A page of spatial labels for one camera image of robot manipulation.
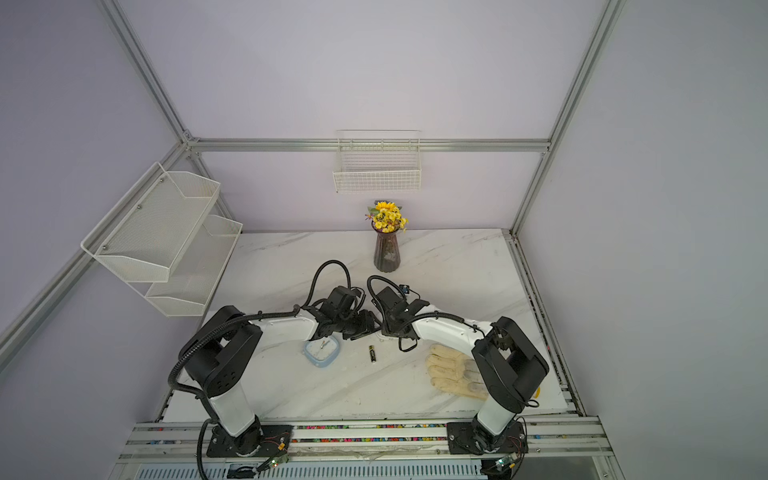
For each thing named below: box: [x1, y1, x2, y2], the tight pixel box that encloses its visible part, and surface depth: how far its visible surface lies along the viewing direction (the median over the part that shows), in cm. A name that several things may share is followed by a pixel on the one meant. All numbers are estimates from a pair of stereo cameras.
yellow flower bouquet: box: [364, 200, 409, 233], surface depth 94 cm
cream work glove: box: [426, 344, 489, 400], surface depth 85 cm
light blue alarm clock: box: [304, 336, 340, 368], surface depth 88 cm
